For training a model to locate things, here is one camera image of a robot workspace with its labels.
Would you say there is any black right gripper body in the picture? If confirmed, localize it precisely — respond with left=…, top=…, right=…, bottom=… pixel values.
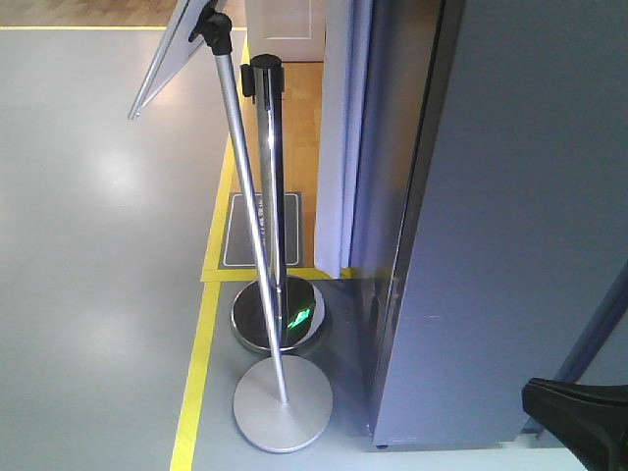
left=521, top=378, right=627, bottom=470

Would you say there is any white open fridge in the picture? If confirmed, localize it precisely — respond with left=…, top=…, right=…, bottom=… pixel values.
left=351, top=1, right=627, bottom=449

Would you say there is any silver sign stand pole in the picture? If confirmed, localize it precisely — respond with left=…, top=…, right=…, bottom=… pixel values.
left=127, top=0, right=335, bottom=453

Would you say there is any grey curtain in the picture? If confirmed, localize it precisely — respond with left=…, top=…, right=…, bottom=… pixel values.
left=314, top=1, right=374, bottom=278

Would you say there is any dark floor mat sign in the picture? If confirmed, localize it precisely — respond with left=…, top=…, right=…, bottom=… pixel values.
left=218, top=190, right=304, bottom=269

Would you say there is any white panelled door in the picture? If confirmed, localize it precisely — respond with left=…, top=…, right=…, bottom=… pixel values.
left=245, top=0, right=326, bottom=62

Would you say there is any chrome barrier stanchion post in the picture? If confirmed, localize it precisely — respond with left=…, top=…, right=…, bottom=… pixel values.
left=240, top=54, right=325, bottom=353

